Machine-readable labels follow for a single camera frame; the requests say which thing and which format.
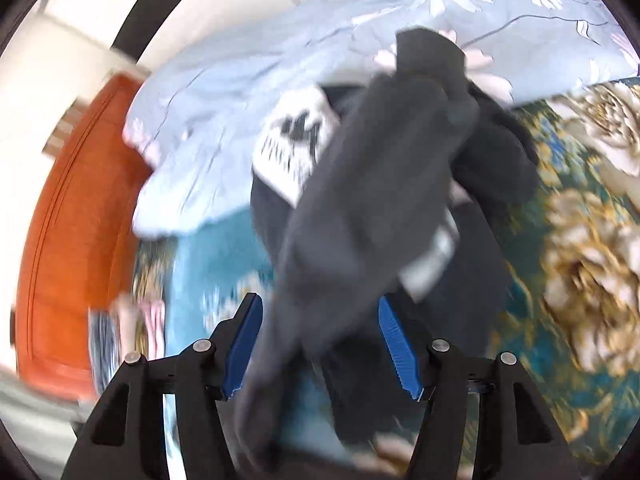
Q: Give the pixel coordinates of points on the teal floral bed sheet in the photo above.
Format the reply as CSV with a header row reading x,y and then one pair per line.
x,y
560,260

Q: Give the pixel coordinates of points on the dark grey garment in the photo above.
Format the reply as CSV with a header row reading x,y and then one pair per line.
x,y
370,200

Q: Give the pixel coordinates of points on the black door frame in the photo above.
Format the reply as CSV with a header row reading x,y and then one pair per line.
x,y
150,5

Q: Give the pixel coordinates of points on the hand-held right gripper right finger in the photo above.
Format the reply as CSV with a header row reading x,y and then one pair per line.
x,y
397,342

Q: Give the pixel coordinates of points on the pink and striped clothes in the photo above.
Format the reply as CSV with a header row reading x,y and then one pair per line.
x,y
127,330

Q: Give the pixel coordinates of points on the light blue floral quilt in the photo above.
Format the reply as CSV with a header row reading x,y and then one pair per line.
x,y
310,90

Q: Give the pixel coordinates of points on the orange wooden door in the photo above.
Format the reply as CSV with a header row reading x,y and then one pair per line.
x,y
75,240

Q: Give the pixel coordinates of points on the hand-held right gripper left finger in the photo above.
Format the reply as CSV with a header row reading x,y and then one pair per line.
x,y
244,341

